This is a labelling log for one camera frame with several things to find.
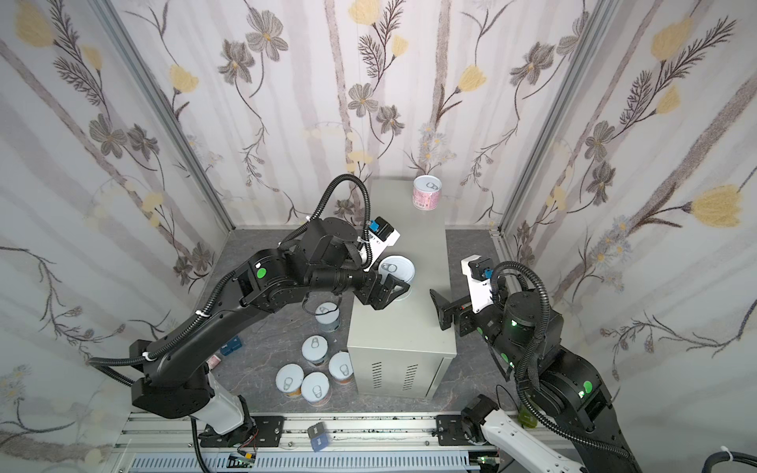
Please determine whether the light blue labelled can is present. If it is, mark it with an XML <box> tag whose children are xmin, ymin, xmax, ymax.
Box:
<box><xmin>378</xmin><ymin>255</ymin><xmax>416</xmax><ymax>302</ymax></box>

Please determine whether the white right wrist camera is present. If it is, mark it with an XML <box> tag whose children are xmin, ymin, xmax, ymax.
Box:
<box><xmin>461</xmin><ymin>254</ymin><xmax>494</xmax><ymax>313</ymax></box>

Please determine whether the yellow labelled can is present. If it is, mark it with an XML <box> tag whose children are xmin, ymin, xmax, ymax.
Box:
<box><xmin>275</xmin><ymin>363</ymin><xmax>305</xmax><ymax>397</ymax></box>

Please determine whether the teal can middle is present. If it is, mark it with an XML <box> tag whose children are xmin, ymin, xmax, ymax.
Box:
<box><xmin>301</xmin><ymin>335</ymin><xmax>328</xmax><ymax>367</ymax></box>

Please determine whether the green circuit board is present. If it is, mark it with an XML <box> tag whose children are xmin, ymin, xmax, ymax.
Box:
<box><xmin>518</xmin><ymin>406</ymin><xmax>539</xmax><ymax>429</ymax></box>

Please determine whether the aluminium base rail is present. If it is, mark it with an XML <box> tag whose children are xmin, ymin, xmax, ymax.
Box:
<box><xmin>111</xmin><ymin>410</ymin><xmax>610</xmax><ymax>473</ymax></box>

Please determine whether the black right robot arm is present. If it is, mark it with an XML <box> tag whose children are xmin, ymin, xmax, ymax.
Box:
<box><xmin>430</xmin><ymin>255</ymin><xmax>641</xmax><ymax>472</ymax></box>

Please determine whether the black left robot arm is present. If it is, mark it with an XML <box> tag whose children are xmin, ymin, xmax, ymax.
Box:
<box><xmin>88</xmin><ymin>173</ymin><xmax>409</xmax><ymax>449</ymax></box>

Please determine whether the small pink white bottle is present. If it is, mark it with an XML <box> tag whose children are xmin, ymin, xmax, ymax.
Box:
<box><xmin>207</xmin><ymin>354</ymin><xmax>222</xmax><ymax>371</ymax></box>

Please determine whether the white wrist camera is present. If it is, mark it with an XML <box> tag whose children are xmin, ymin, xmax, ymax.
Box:
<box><xmin>360</xmin><ymin>217</ymin><xmax>400</xmax><ymax>270</ymax></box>
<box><xmin>461</xmin><ymin>254</ymin><xmax>494</xmax><ymax>313</ymax></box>

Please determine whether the teal can near cabinet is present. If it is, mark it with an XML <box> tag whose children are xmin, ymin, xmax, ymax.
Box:
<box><xmin>315</xmin><ymin>302</ymin><xmax>341</xmax><ymax>333</ymax></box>

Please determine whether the black corrugated cable corner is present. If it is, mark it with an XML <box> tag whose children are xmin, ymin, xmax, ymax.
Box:
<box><xmin>701</xmin><ymin>445</ymin><xmax>757</xmax><ymax>473</ymax></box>

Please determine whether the pink can front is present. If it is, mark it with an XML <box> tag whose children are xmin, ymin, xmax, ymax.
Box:
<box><xmin>301</xmin><ymin>372</ymin><xmax>331</xmax><ymax>406</ymax></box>

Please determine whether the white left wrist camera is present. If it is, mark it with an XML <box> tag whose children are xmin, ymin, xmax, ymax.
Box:
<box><xmin>360</xmin><ymin>217</ymin><xmax>400</xmax><ymax>270</ymax></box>

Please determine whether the grey metal cabinet counter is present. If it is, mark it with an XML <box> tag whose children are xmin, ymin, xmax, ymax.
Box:
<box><xmin>347</xmin><ymin>179</ymin><xmax>457</xmax><ymax>399</ymax></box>

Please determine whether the small blue box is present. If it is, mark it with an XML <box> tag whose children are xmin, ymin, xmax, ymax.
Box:
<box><xmin>219</xmin><ymin>336</ymin><xmax>242</xmax><ymax>357</ymax></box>

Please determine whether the orange can by cabinet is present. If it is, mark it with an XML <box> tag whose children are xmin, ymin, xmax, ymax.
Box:
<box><xmin>328</xmin><ymin>351</ymin><xmax>354</xmax><ymax>384</ymax></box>

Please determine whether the small blue grey module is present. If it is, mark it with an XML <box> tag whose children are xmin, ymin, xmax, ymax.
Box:
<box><xmin>307</xmin><ymin>422</ymin><xmax>330</xmax><ymax>453</ymax></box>

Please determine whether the pink labelled can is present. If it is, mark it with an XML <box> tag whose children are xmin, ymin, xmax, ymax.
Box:
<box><xmin>412</xmin><ymin>175</ymin><xmax>443</xmax><ymax>211</ymax></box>

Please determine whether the white slotted cable duct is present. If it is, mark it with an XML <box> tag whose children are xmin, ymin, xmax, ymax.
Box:
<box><xmin>128</xmin><ymin>451</ymin><xmax>480</xmax><ymax>473</ymax></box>

